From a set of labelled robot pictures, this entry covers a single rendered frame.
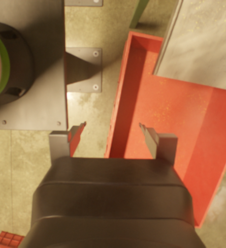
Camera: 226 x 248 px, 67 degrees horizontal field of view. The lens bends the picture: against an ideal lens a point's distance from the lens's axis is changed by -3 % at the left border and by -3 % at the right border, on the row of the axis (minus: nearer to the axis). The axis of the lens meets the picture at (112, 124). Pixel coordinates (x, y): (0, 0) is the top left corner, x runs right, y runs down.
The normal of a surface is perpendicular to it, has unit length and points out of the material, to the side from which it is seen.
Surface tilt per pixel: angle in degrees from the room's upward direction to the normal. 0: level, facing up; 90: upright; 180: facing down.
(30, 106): 0
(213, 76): 30
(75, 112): 0
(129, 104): 0
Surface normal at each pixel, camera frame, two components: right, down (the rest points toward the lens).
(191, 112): 0.00, 0.28
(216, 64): -0.08, 0.72
